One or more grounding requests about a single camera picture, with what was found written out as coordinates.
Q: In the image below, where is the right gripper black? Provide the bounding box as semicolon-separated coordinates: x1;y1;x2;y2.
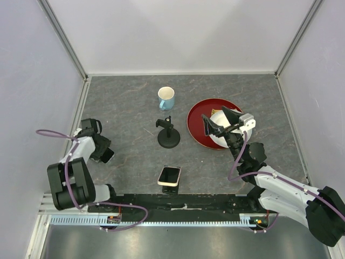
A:
201;106;245;163

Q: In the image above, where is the dark phone with grey case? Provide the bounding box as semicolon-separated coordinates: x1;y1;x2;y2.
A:
100;148;114;163

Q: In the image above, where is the black round-base phone holder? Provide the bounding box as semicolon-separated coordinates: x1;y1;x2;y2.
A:
156;116;181;149

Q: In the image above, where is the phone with beige case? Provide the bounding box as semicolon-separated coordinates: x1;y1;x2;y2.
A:
157;166;181;187

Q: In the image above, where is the black folding phone stand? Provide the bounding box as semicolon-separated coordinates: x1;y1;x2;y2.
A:
161;168;182;194

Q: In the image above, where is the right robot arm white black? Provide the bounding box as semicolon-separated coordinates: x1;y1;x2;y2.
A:
202;106;344;247

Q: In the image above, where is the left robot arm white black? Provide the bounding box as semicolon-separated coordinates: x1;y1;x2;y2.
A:
47;118;119;212

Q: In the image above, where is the white paper plate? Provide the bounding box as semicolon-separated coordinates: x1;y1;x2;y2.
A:
209;109;252;148

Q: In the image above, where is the yellow item on tray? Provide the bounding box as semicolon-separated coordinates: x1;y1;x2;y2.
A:
211;109;219;115

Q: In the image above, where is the red round tray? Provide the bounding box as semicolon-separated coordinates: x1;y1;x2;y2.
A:
187;98;242;150

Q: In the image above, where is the blue mug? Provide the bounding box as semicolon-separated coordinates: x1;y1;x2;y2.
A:
157;86;175;111

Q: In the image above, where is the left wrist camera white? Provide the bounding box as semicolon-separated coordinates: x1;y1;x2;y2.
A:
72;128;82;138

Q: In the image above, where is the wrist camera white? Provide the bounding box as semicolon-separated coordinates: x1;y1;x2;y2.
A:
239;113;256;133
72;128;82;138

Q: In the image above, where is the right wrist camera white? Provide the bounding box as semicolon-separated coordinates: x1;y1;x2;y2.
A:
239;113;256;133

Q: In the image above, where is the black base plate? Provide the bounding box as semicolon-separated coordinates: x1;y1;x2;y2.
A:
87;193;280;223

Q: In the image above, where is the aluminium frame rail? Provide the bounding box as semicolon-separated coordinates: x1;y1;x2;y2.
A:
38;193;59;215

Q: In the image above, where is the grey slotted cable duct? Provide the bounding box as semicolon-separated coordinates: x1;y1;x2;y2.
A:
50;215;257;227

